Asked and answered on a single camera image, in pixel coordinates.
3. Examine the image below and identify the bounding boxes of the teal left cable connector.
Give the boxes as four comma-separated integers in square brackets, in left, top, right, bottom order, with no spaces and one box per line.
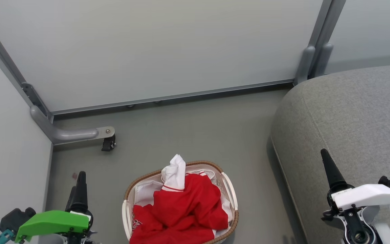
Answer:
[0,229,15,244]

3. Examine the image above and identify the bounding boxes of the grey partition bottom rail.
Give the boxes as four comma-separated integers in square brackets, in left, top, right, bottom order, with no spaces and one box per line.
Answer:
[50,79,295,116]

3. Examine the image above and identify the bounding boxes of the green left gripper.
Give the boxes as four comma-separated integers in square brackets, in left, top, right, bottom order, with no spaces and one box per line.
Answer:
[15,171,95,244]

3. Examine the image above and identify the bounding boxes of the grey curved partition leg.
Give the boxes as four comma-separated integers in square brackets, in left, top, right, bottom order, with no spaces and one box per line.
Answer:
[30,105,115,145]

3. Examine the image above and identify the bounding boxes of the grey fabric sofa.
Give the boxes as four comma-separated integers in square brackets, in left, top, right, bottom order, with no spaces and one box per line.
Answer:
[270,63,390,244]

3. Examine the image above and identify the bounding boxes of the white basket liner cloth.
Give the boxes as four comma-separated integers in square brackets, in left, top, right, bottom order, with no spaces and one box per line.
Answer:
[133,169,233,238]

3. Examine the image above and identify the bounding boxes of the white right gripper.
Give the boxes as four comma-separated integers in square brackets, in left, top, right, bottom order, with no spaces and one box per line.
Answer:
[321,148,390,211]

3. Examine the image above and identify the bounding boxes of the black caster wheel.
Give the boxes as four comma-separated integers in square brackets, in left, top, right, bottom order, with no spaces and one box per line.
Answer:
[101,135,116,152]

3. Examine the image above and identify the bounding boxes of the red and white garment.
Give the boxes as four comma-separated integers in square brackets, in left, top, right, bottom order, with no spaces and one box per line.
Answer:
[130,154,229,244]

